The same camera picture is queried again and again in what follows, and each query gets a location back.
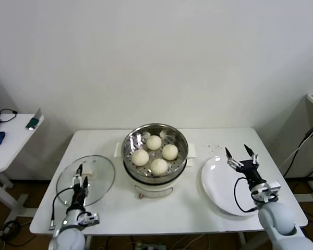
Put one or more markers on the round glass pot lid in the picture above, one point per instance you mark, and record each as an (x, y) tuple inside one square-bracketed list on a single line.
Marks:
[(101, 177)]

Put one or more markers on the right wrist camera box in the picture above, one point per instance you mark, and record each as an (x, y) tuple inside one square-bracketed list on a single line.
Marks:
[(274, 188)]

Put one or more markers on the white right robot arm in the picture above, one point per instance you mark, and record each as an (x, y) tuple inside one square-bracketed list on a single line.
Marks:
[(276, 216)]

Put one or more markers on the white electric cooker base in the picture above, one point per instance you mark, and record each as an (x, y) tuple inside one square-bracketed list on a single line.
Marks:
[(151, 190)]

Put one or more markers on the white steamed baozi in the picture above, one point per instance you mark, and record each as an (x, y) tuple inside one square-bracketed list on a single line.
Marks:
[(170, 152), (159, 166), (154, 142), (141, 158)]

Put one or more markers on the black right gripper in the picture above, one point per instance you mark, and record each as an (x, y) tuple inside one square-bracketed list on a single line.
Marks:
[(249, 169)]

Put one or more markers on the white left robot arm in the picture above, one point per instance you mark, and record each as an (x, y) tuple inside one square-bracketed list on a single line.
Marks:
[(67, 237)]

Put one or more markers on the large white plate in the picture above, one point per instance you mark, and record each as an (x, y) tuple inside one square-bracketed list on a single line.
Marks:
[(216, 187)]

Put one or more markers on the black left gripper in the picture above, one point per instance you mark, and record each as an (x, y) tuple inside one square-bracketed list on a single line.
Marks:
[(79, 195)]

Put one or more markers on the white side table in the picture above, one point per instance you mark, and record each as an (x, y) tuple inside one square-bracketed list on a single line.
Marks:
[(13, 138)]

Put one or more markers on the grey floor power strip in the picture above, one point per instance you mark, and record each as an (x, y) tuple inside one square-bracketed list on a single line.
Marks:
[(151, 246)]

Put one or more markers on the perforated steel steamer basket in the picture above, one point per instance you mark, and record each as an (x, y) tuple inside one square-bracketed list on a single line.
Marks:
[(129, 153)]

